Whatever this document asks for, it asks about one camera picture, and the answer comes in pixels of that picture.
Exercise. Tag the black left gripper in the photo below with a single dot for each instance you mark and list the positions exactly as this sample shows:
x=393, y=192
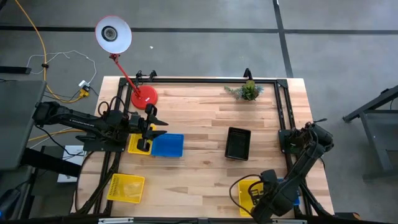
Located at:
x=143, y=126

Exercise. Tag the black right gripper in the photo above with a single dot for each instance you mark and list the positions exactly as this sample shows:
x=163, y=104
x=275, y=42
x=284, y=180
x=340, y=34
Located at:
x=270, y=180

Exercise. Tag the yellow plastic basket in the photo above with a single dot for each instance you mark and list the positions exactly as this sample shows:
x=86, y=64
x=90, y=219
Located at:
x=244, y=199
x=126, y=188
x=133, y=146

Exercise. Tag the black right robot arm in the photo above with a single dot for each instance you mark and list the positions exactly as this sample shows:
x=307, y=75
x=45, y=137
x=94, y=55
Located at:
x=298, y=168

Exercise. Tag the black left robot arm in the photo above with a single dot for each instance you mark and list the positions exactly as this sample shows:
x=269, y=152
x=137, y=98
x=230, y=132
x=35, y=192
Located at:
x=81, y=123

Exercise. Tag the red desk lamp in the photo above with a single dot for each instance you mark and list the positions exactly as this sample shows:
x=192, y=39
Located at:
x=144, y=98

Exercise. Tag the black clamp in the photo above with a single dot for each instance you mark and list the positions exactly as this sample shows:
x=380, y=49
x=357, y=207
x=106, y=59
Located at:
x=139, y=74
x=152, y=74
x=247, y=74

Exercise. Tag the yellow plug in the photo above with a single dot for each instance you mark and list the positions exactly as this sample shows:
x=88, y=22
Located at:
x=84, y=93

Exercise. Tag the white power adapter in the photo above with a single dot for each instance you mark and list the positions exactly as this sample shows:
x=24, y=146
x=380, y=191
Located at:
x=83, y=83

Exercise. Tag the white cardboard box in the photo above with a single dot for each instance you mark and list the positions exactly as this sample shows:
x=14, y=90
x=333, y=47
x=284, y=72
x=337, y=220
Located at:
x=73, y=154

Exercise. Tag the orange and black object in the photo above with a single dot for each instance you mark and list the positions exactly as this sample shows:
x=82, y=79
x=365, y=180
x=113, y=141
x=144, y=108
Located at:
x=348, y=216

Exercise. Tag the green artificial plant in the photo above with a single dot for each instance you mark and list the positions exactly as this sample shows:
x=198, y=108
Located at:
x=248, y=91

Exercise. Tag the black desk leg beam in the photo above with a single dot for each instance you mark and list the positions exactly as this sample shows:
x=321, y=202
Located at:
x=49, y=161

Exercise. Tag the grey desk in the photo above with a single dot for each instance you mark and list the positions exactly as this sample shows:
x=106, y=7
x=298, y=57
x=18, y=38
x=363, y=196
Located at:
x=18, y=124

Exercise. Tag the grey side table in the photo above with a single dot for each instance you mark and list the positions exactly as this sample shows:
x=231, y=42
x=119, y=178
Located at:
x=373, y=103

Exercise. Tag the black floor bar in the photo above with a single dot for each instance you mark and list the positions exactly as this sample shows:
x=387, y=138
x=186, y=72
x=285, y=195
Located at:
x=15, y=70

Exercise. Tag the black computer mouse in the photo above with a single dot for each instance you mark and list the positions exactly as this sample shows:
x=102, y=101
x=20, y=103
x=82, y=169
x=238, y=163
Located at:
x=9, y=202

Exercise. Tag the silver metal bracket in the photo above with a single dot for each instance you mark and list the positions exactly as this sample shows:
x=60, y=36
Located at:
x=289, y=221
x=115, y=221

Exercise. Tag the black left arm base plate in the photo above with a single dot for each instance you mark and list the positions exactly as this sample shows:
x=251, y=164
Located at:
x=105, y=147

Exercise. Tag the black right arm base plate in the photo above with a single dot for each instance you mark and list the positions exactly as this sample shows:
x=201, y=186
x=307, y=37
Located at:
x=283, y=140

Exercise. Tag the black aluminium table frame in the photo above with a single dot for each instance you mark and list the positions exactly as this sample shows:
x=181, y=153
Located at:
x=202, y=80

